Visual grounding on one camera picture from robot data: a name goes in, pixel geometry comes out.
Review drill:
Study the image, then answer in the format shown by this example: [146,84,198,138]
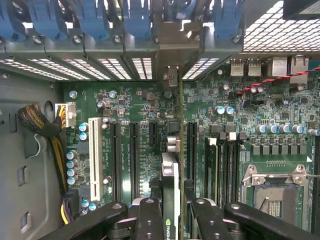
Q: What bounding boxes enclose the short black expansion slot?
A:
[149,122,159,148]

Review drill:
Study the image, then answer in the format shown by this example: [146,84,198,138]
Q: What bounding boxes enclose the green motherboard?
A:
[61,56,320,235]

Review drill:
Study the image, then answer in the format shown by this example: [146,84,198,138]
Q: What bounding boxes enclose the braided yellow black power cable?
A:
[16,102,77,198]

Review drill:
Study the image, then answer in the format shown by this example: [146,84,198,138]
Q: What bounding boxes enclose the CPU socket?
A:
[241,163,313,232]

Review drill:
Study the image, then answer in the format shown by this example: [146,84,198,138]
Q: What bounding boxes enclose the blue slot retention clip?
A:
[213,0,244,42]
[26,0,69,42]
[174,0,202,25]
[0,0,28,43]
[74,0,111,42]
[121,0,153,41]

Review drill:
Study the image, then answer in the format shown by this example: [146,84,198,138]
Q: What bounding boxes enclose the twisted red black wire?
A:
[235,69,320,97]

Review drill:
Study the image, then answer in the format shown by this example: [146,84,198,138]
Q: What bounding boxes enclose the yellow purple power wire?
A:
[59,188,81,226]

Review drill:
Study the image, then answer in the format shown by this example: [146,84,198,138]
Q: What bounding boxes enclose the black RAM slot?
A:
[236,131,248,205]
[218,132,228,208]
[311,136,320,231]
[227,131,237,207]

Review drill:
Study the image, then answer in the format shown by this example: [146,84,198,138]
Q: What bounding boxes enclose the white expansion slot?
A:
[88,117,104,202]

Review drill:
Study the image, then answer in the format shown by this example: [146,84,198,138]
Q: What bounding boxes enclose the long black expansion slot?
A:
[110,121,123,202]
[129,121,141,201]
[186,121,199,185]

